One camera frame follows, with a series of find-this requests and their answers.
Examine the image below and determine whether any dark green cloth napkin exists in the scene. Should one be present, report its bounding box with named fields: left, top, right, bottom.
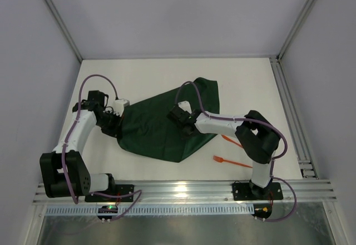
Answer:
left=117, top=77, right=220, bottom=163

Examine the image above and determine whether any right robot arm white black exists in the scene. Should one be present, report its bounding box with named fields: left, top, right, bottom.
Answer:
left=167, top=104, right=281, bottom=199

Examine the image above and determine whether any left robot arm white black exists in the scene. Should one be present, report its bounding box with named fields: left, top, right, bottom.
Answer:
left=39, top=91, right=130, bottom=199

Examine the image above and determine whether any orange plastic knife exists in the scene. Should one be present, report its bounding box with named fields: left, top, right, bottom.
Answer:
left=221, top=135, right=242, bottom=148

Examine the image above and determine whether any orange plastic fork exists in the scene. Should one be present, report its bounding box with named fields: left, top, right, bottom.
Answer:
left=213, top=156, right=252, bottom=168

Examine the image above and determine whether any left black controller board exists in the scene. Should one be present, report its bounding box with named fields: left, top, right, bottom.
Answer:
left=97, top=204, right=118, bottom=223

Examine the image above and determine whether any black controller board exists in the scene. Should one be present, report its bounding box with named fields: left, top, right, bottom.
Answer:
left=97, top=204, right=118, bottom=223
left=252, top=204, right=273, bottom=221

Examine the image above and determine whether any right black controller board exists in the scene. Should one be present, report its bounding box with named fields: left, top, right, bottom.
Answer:
left=252, top=204, right=273, bottom=221

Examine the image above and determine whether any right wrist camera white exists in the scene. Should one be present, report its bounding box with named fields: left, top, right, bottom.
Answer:
left=178, top=101, right=192, bottom=114

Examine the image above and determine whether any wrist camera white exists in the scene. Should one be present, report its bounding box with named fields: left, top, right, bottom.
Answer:
left=178, top=101, right=192, bottom=114
left=112, top=99, right=130, bottom=116

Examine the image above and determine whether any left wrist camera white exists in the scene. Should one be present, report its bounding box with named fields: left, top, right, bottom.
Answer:
left=112, top=99, right=130, bottom=116

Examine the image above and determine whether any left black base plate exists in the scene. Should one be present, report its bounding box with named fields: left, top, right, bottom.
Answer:
left=85, top=184, right=134, bottom=203

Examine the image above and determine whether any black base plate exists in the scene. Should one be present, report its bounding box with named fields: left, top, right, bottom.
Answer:
left=85, top=184, right=134, bottom=203
left=232, top=182, right=284, bottom=201

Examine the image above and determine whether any aluminium front rail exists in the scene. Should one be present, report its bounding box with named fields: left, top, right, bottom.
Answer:
left=32, top=179, right=338, bottom=206

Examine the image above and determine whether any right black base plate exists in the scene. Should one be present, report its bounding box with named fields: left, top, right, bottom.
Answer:
left=232, top=182, right=284, bottom=201

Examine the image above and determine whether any slotted grey cable duct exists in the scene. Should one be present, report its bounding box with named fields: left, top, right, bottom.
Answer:
left=45, top=203, right=253, bottom=216

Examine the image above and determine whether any right aluminium side rail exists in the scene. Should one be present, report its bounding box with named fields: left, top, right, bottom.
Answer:
left=269, top=56, right=319, bottom=179

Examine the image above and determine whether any left aluminium corner post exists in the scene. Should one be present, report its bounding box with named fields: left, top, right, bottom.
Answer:
left=43, top=0, right=83, bottom=63

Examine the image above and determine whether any aluminium corner post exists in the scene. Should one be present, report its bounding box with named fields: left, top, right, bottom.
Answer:
left=43, top=0, right=83, bottom=63
left=276, top=0, right=317, bottom=62

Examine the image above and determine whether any right aluminium corner post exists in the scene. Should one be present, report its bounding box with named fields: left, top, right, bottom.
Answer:
left=276, top=0, right=317, bottom=62

